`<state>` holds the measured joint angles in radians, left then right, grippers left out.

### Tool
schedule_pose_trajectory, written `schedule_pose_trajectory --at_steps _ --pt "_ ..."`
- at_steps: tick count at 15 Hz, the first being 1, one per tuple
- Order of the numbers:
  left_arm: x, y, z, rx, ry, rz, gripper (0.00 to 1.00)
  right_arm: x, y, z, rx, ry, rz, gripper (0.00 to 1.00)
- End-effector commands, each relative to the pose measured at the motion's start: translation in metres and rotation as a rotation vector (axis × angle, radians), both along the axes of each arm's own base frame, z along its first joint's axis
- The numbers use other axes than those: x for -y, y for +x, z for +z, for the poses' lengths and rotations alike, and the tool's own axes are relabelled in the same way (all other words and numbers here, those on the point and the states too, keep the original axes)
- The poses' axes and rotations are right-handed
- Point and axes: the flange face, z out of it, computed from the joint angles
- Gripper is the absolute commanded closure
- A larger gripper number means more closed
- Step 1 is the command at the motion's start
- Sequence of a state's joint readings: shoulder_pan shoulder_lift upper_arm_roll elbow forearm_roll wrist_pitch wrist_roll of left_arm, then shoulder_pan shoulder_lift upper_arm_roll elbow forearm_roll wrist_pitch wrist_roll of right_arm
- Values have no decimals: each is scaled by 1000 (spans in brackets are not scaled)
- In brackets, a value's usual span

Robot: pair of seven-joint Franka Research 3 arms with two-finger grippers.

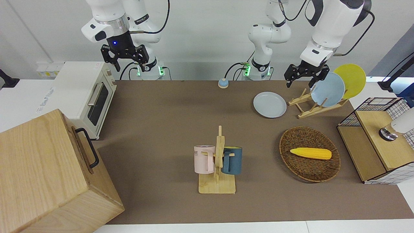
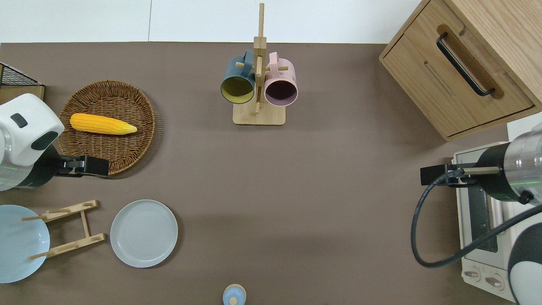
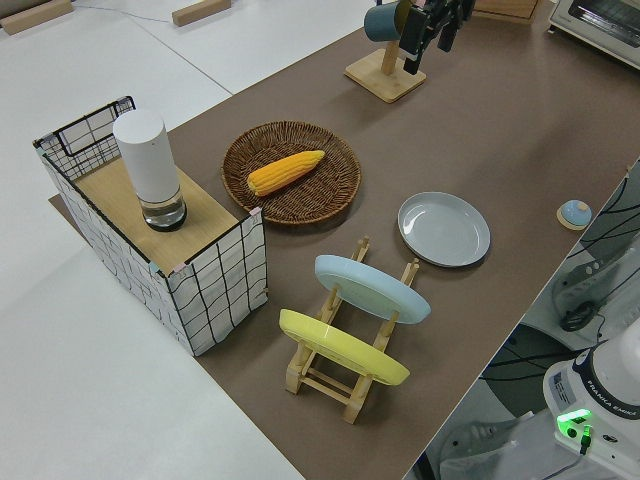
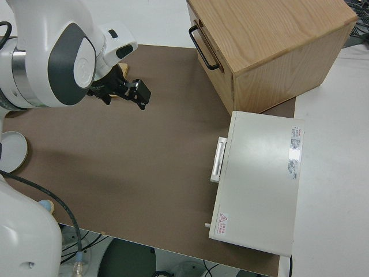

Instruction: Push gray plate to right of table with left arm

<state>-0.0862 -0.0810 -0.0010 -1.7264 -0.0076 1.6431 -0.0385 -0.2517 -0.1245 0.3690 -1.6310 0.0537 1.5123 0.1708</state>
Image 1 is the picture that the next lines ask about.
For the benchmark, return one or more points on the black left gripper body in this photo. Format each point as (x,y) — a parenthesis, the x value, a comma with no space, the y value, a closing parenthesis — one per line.
(311,70)

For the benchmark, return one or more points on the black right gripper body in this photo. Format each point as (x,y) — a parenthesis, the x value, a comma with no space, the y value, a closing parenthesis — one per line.
(122,47)

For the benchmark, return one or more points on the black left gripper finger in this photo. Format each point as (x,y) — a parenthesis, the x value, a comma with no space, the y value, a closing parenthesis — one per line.
(323,74)
(292,72)

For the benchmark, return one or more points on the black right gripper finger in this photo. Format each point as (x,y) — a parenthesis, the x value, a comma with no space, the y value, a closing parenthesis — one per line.
(143,56)
(107,54)

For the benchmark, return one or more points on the gray round plate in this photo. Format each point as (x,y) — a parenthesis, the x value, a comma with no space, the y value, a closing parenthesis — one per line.
(270,105)

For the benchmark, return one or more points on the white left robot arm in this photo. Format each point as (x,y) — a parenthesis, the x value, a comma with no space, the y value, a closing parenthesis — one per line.
(333,19)

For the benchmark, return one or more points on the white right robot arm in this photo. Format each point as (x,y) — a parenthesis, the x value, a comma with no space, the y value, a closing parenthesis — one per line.
(106,13)

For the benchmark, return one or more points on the light blue plate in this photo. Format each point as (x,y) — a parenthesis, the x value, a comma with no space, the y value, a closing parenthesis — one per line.
(328,90)

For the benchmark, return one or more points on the yellow plate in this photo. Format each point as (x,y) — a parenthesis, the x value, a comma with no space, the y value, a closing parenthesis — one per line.
(354,77)

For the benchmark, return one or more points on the wooden plate rack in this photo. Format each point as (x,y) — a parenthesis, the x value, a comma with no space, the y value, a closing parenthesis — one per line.
(305,111)

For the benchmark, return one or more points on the white toaster oven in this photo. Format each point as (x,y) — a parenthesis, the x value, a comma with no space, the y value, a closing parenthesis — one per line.
(77,84)

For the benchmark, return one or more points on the brown table mat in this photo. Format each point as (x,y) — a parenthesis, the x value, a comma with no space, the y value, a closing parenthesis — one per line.
(161,113)

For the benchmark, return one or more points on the white power strip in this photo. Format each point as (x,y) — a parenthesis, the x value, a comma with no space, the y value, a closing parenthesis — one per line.
(48,69)

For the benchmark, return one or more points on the blue dome bell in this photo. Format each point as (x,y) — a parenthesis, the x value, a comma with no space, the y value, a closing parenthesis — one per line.
(223,83)

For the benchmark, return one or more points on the yellow corn cob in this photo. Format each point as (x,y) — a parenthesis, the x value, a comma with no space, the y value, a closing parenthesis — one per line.
(310,153)

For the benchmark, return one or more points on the blue crate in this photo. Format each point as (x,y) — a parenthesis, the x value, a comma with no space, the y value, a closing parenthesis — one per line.
(408,97)

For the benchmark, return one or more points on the white cylindrical bottle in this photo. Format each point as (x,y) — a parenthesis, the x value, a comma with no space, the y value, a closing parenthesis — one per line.
(402,124)

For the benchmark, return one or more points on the grid pattern storage box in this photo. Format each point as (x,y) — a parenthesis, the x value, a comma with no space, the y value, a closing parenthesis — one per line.
(372,155)

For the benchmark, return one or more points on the brown wicker basket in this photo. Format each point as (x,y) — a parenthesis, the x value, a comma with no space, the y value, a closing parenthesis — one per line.
(307,170)

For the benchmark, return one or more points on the dark blue mug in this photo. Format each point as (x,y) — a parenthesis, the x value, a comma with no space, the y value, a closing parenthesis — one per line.
(234,161)

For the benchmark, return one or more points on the pink mug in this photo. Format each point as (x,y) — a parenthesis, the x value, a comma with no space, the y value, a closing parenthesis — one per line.
(202,160)

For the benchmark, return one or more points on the wooden mug rack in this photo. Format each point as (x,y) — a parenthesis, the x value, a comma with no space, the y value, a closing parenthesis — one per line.
(216,186)

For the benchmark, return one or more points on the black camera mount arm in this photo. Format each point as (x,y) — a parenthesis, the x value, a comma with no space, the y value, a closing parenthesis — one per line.
(388,84)
(8,81)

